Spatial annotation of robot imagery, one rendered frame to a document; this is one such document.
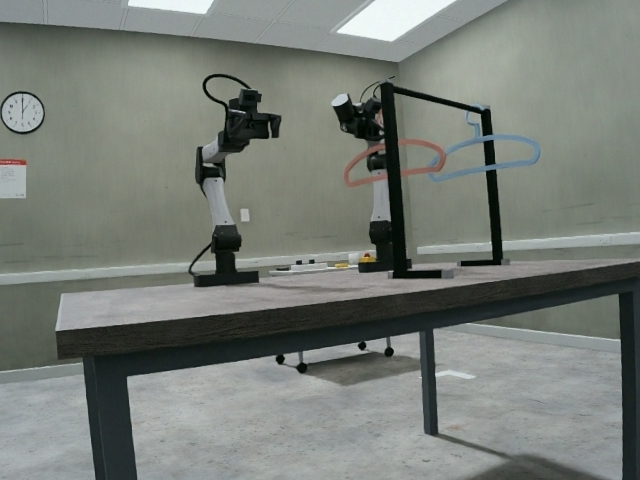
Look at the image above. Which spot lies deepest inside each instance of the light blue plastic hanger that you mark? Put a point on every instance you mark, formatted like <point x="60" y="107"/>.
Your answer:
<point x="478" y="139"/>

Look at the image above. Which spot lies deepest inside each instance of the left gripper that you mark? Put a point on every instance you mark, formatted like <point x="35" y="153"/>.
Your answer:
<point x="357" y="127"/>

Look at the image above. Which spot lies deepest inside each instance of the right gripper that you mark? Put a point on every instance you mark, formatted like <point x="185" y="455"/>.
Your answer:
<point x="248" y="117"/>

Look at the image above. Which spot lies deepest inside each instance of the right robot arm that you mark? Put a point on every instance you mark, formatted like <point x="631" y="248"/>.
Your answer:
<point x="225" y="234"/>

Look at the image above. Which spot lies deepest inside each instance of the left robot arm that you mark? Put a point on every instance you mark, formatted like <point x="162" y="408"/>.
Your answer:
<point x="380" y="225"/>

